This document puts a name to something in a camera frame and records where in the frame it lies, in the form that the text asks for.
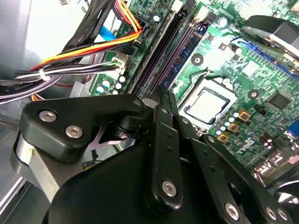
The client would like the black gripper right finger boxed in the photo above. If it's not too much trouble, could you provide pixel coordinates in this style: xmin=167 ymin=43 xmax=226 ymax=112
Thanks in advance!
xmin=168 ymin=92 xmax=293 ymax=224

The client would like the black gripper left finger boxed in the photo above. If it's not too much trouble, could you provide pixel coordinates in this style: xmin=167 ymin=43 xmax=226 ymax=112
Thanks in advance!
xmin=19 ymin=85 xmax=185 ymax=210

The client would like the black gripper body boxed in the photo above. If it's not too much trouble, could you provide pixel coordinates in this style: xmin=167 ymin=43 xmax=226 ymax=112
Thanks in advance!
xmin=48 ymin=145 xmax=224 ymax=224

